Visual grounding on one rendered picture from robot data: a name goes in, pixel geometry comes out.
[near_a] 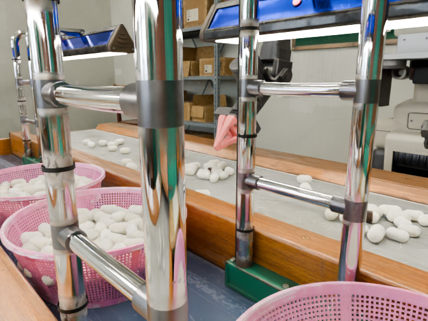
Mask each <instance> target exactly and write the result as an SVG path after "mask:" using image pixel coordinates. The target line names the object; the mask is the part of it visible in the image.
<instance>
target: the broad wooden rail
mask: <svg viewBox="0 0 428 321"><path fill-rule="evenodd" d="M95 129H96V130H100V131H105V132H110V133H113V134H118V135H122V136H127V137H130V138H136V139H138V126H136V125H129V124H123V123H119V122H112V123H104V124H99V125H98V126H97V127H96V128H95ZM214 142H215V140H214V139H208V138H201V137H197V136H190V135H186V134H185V150H188V151H191V152H197V153H202V154H205V155H210V156H214V157H219V158H222V159H227V160H230V161H236V151H237V144H235V143H233V144H231V145H229V146H227V147H225V148H223V149H221V150H219V151H216V150H215V148H214V147H213V145H214ZM255 166H258V167H262V168H266V169H272V170H275V171H280V172H284V173H288V174H292V175H297V176H299V175H310V176H311V177H312V179H314V180H320V181H323V182H328V183H333V184H336V185H342V186H345V185H346V171H347V164H346V163H342V162H336V161H331V160H325V159H318V158H314V157H307V156H303V155H296V154H292V153H286V152H279V151H275V150H268V149H264V148H257V147H255ZM369 192H372V193H375V194H381V195H384V196H389V197H394V198H398V199H403V200H406V201H411V202H414V203H420V204H425V205H428V178H424V177H421V176H413V175H407V174H403V173H396V172H392V171H386V170H381V169H375V168H372V170H371V182H370V188H369Z"/></svg>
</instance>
